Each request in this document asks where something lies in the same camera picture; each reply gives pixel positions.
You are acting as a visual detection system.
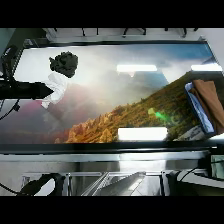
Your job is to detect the brown shirt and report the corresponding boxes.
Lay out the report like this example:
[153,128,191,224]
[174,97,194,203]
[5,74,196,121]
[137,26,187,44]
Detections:
[191,78,224,135]

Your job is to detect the white garment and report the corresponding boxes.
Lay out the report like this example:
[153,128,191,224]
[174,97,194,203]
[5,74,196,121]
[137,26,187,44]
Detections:
[40,71,70,110]

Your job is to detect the blue garment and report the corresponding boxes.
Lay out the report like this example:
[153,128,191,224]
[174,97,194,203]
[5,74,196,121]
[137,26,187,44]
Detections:
[184,81,217,137]

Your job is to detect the dark green garment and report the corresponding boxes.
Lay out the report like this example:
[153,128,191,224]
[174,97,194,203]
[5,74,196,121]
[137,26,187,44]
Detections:
[48,51,80,79]

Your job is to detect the black cable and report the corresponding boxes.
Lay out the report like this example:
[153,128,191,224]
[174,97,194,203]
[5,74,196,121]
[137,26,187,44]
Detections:
[0,99,22,122]
[0,181,25,197]

